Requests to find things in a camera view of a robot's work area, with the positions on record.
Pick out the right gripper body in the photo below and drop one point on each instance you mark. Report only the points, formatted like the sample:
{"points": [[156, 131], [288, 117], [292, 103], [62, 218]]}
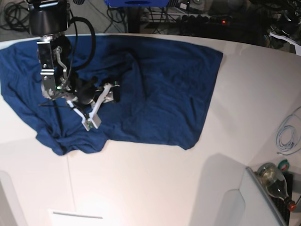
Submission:
{"points": [[84, 91]]}

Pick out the dark blue t-shirt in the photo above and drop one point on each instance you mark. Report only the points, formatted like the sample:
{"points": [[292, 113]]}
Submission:
{"points": [[165, 86]]}

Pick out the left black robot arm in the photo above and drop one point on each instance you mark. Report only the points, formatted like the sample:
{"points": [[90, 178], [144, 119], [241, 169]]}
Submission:
{"points": [[288, 16]]}

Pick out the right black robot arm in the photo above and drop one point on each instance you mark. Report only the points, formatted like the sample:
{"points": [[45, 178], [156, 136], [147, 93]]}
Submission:
{"points": [[48, 20]]}

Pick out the blue box with slot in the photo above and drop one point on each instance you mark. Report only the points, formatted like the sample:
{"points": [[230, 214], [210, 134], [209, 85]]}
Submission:
{"points": [[137, 3]]}

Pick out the black power strip red light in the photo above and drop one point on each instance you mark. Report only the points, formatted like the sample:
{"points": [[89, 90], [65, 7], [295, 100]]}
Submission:
{"points": [[199, 19]]}

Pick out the clear plastic bottle red cap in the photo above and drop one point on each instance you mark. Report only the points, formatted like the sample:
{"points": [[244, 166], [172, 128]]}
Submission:
{"points": [[274, 182]]}

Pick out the green tape roll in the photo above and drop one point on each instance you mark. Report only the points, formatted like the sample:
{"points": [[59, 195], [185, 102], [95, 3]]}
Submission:
{"points": [[284, 165]]}

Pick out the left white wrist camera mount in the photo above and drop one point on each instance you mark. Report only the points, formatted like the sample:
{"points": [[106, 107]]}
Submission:
{"points": [[297, 44]]}

